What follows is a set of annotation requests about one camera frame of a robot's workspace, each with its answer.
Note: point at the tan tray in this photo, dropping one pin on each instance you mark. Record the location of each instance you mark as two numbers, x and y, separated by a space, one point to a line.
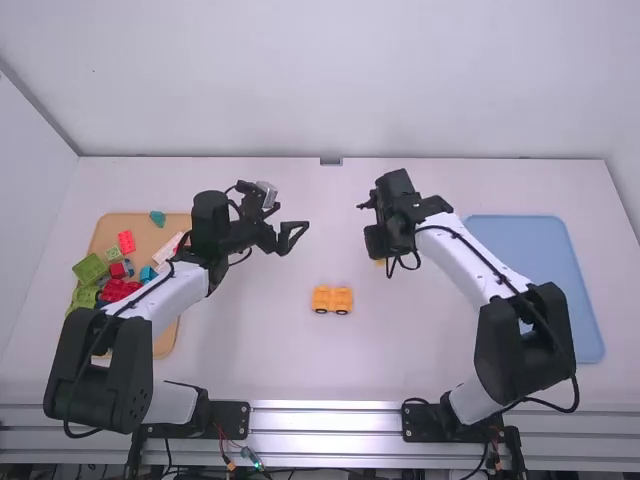
107 232

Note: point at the red toy brick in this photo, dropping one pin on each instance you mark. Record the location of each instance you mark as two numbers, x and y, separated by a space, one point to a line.
117 270
127 240

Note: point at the silver rails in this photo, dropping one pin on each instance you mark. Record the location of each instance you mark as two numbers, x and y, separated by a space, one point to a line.
325 425

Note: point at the small green circuit board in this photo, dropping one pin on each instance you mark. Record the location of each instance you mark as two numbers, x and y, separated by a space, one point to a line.
252 459

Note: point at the pale green printed toy brick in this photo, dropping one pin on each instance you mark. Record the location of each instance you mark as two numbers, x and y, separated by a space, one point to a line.
114 253

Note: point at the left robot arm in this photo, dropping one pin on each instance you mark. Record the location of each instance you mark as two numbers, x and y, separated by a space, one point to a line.
170 295

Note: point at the yellow toy car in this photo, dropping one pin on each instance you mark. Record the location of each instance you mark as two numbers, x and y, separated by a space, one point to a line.
332 297

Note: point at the yellow toy brick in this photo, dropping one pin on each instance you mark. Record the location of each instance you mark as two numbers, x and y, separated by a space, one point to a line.
379 263

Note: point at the blue mat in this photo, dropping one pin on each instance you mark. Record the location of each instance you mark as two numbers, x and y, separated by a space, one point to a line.
530 250

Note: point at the grey blue toy brick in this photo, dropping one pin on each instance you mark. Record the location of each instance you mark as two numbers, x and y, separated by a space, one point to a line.
129 267

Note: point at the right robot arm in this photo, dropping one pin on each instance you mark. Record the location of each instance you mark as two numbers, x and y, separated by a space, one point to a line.
450 240

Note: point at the white toy brick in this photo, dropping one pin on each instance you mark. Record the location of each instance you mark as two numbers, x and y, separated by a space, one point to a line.
167 247

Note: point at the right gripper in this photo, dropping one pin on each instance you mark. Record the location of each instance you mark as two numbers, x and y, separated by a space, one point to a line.
380 242

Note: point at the teal toy brick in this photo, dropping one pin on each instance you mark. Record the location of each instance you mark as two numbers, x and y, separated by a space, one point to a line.
160 218

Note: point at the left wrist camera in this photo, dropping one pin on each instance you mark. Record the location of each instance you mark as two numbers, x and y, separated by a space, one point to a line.
267 194

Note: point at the light blue toy brick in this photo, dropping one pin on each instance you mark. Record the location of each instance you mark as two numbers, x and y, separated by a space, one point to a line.
148 274

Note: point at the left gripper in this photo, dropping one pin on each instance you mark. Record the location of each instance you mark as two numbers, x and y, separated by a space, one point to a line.
250 235

